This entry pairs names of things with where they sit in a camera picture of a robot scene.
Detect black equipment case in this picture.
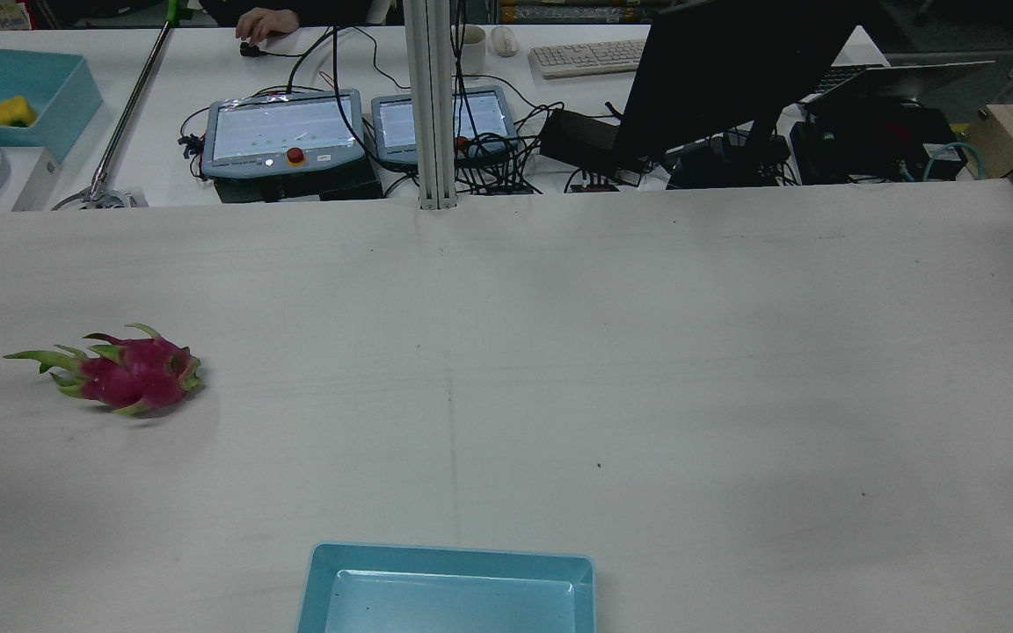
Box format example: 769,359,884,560
790,95,970,186

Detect black cable tangle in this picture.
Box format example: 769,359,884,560
449,101,565,197

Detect large grey teach pendant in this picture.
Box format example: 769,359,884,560
201,88,368,181

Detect person bare hand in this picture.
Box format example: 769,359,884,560
235,7,301,46

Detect light blue plastic bin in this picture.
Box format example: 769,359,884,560
296,542,597,633

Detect teal cable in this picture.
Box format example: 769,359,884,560
900,141,987,184

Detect white cardboard box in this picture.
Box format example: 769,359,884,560
0,147,62,214

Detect metal pole stand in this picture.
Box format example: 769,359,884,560
51,0,196,212

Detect yellow toy pepper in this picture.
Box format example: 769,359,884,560
0,95,39,129

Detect small grey teach pendant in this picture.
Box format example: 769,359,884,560
371,85,521,169

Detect white keyboard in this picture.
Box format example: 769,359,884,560
528,39,649,81

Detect white mug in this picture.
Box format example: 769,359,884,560
454,25,489,76

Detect black monitor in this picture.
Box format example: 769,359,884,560
610,0,879,191

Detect grey laptop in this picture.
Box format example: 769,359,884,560
801,60,997,108

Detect aluminium profile beam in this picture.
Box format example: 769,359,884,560
402,0,459,212

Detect black box under pendant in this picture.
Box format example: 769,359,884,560
215,155,384,204

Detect pink dragon fruit green scales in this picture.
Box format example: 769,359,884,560
4,323,203,418

